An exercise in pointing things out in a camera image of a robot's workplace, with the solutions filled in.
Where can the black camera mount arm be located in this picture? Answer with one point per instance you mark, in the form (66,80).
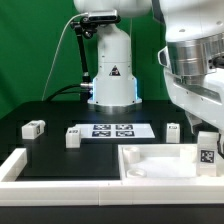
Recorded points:
(82,31)

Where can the grey mounted camera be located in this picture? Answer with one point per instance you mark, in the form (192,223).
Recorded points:
(102,17)

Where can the white square tabletop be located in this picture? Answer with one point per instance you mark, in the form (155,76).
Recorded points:
(157,161)

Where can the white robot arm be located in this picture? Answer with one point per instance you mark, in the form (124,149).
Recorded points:
(191,59)

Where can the white U-shaped obstacle fence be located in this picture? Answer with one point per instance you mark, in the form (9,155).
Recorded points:
(201,190)

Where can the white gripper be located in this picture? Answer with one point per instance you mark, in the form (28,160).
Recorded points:
(203,102)

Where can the white apriltag base sheet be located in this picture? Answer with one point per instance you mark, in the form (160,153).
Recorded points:
(112,131)

